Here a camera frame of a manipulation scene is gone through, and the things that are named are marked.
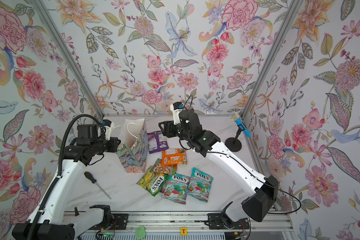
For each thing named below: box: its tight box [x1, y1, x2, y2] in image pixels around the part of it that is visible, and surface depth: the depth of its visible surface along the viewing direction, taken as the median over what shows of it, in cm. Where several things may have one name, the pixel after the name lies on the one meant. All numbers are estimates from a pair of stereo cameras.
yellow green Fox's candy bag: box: [139, 169, 169, 197], surface depth 84 cm
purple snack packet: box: [147, 131, 169, 154], surface depth 104 cm
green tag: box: [135, 225, 146, 240], surface depth 73 cm
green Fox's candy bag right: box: [186, 167, 214, 203], surface depth 84 cm
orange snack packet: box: [162, 148, 188, 166], surface depth 97 cm
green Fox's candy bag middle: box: [162, 173, 191, 205], surface depth 83 cm
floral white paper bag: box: [116, 118, 149, 173], surface depth 82 cm
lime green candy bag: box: [136, 165, 155, 190], surface depth 86 cm
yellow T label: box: [180, 227, 188, 235], surface depth 72 cm
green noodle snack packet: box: [153, 158, 178, 176], surface depth 90 cm
